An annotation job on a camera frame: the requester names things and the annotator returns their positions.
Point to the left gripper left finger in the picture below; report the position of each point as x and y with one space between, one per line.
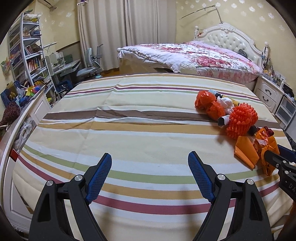
50 220

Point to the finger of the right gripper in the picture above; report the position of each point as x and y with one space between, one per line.
286 153
277 161

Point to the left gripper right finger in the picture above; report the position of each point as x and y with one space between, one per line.
249 221

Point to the orange paper packaging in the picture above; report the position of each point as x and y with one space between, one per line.
252 153

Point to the orange spiky ball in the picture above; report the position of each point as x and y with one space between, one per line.
241 120

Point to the small black white bottle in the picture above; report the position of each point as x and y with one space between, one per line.
223 121

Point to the orange plastic bag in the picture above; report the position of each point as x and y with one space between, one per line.
205 100

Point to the yellow bottle black cap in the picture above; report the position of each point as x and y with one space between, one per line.
236 103

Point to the plastic drawer unit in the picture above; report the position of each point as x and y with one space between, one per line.
285 111

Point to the white nightstand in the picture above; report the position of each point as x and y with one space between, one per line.
269 93

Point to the white bed footboard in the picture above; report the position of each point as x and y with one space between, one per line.
16 210

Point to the floral quilt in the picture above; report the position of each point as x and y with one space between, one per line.
192 58

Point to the striped bed sheet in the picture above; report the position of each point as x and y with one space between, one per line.
148 124

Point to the white tufted headboard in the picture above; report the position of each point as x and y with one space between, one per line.
229 37

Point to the grey study desk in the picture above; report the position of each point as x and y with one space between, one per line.
57 65

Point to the grey desk chair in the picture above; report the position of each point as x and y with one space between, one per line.
93 68

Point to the white bookshelf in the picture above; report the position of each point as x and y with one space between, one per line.
28 64

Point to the beige curtains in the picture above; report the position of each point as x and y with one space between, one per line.
115 24

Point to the air conditioner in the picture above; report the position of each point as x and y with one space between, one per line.
51 4

